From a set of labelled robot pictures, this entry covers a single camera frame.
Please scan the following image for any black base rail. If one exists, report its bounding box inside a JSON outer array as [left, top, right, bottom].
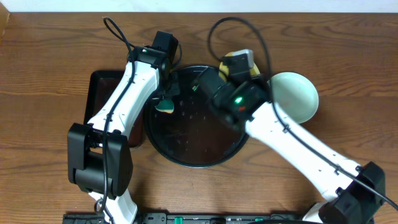
[[62, 213, 308, 224]]

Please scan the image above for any green yellow sponge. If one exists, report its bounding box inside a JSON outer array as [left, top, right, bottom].
[[155, 100, 175, 114]]

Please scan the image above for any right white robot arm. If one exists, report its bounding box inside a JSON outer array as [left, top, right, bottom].
[[191, 69, 388, 223]]

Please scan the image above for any black round tray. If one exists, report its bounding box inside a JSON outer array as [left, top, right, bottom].
[[144, 65, 249, 168]]

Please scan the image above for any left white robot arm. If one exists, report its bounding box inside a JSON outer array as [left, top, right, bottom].
[[67, 44, 177, 223]]

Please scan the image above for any black square tray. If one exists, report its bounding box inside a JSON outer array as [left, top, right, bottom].
[[83, 70, 144, 147]]

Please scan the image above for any yellow plate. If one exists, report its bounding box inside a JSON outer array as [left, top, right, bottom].
[[219, 52, 261, 81]]

